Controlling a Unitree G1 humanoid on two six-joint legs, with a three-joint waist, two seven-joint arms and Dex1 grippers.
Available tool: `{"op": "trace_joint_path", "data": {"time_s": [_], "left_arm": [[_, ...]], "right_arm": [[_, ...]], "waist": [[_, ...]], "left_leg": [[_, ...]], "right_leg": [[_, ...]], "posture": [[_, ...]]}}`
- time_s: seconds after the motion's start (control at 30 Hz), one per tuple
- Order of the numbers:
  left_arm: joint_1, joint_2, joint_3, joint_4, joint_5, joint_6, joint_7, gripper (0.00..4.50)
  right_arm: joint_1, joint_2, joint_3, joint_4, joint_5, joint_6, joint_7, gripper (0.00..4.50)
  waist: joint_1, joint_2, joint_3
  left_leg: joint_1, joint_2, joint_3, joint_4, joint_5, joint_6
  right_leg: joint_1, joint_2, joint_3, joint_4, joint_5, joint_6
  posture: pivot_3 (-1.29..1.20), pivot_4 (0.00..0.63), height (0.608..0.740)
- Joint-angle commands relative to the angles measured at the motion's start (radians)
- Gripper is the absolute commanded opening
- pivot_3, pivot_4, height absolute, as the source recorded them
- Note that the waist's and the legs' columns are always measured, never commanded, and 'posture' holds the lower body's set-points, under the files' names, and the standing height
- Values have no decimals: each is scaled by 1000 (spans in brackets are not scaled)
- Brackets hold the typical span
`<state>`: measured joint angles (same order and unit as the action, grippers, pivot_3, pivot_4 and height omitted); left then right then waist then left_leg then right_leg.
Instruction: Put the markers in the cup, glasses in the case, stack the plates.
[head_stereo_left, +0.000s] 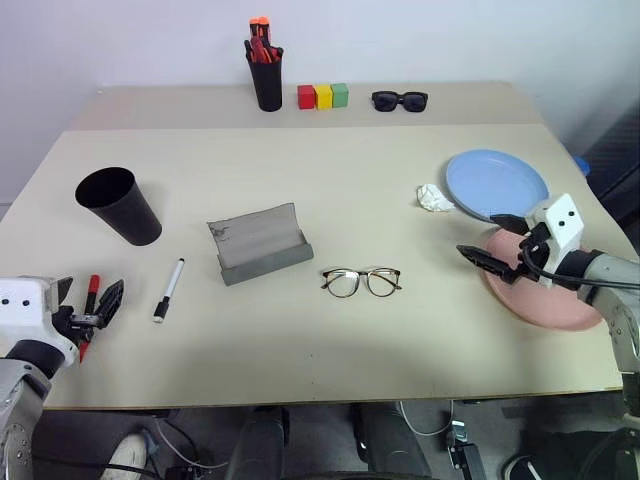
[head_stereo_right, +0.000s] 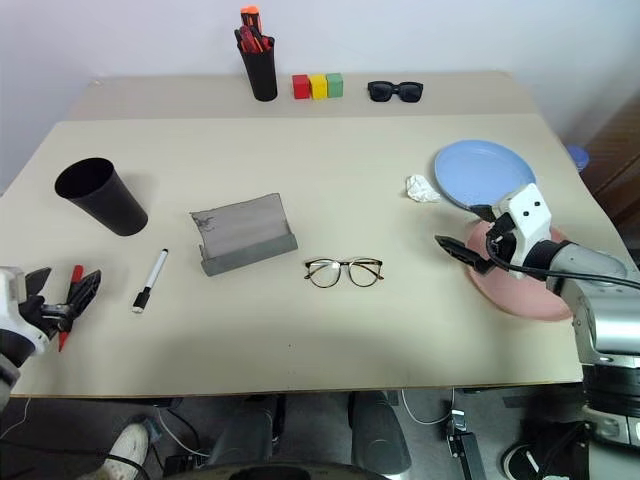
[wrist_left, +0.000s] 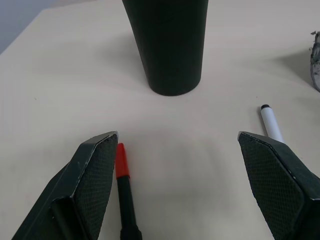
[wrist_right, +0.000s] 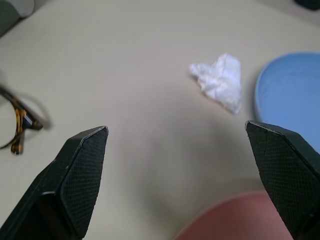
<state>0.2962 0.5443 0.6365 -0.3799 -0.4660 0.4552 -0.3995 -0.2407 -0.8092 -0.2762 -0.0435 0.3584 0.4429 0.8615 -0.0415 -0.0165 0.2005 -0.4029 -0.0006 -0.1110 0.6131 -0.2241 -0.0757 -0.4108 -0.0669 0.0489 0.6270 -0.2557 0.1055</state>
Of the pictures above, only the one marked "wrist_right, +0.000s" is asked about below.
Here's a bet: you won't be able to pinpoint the crumpled white tissue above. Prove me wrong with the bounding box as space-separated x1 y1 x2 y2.
188 52 243 115

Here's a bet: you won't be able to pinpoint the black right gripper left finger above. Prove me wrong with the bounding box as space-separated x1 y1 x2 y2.
0 125 109 240

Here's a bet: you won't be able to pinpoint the pink round object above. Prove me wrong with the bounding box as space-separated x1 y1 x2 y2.
172 190 293 240

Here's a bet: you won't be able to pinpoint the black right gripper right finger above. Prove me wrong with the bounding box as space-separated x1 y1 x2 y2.
245 120 320 240

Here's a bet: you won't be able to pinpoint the tortoiseshell eyeglasses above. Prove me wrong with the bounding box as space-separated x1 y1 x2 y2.
0 86 52 155

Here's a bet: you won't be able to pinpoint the blue round bin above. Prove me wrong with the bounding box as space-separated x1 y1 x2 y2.
254 51 320 152

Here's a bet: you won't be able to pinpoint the grey green chair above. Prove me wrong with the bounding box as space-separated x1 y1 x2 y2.
0 0 36 38

